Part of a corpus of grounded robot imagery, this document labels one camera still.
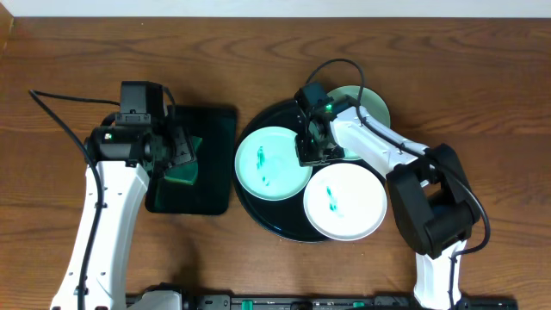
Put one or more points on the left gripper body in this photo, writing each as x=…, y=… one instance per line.
x=173, y=149

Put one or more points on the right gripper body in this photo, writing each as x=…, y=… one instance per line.
x=312, y=151

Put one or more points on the green scrubbing sponge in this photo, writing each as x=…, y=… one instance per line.
x=186, y=174

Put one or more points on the light green plate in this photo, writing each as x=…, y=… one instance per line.
x=267, y=165
x=370, y=100

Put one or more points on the light green plate top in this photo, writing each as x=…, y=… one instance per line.
x=370, y=100

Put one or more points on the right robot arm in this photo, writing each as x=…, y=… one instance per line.
x=433, y=205

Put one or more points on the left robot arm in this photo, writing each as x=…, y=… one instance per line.
x=124, y=159

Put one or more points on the black rectangular tray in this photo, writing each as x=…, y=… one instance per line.
x=213, y=132

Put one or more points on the black round tray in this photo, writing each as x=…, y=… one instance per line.
x=285, y=218

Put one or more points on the white plate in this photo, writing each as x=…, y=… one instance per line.
x=345, y=202

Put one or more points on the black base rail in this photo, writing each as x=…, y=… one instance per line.
x=219, y=300

